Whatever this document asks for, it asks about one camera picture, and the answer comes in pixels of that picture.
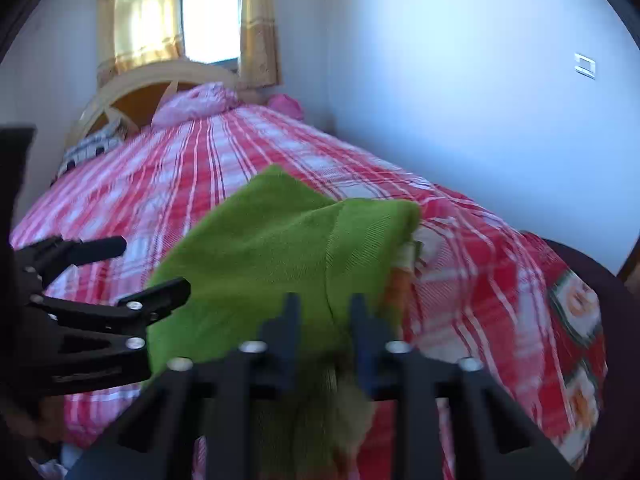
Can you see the grey white patterned pillow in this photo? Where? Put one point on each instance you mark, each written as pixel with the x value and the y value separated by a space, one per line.
pixel 92 147

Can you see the printed bed sheet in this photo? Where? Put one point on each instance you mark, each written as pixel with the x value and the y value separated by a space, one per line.
pixel 580 340

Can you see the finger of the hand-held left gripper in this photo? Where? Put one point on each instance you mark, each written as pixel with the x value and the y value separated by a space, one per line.
pixel 85 251
pixel 115 317

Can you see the yellow patterned curtain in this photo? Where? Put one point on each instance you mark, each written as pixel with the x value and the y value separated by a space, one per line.
pixel 259 25
pixel 142 15

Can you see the green orange striped knit sweater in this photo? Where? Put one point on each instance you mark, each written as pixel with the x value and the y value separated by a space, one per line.
pixel 280 255

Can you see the red white plaid blanket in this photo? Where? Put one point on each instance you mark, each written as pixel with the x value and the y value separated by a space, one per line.
pixel 450 270

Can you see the dark round furniture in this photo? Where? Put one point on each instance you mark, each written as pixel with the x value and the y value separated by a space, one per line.
pixel 615 360

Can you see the pink pillow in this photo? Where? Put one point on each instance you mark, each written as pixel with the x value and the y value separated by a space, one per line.
pixel 195 102

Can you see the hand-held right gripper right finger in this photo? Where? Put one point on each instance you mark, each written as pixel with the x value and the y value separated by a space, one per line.
pixel 362 347

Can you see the small pink cloth item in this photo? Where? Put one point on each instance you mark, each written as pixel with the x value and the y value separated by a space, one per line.
pixel 286 106

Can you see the window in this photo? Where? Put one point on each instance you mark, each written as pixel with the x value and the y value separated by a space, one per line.
pixel 210 17

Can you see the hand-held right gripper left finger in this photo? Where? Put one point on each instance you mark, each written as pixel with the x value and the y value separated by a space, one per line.
pixel 292 340

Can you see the cream wooden bed headboard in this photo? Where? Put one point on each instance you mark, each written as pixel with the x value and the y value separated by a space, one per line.
pixel 145 90

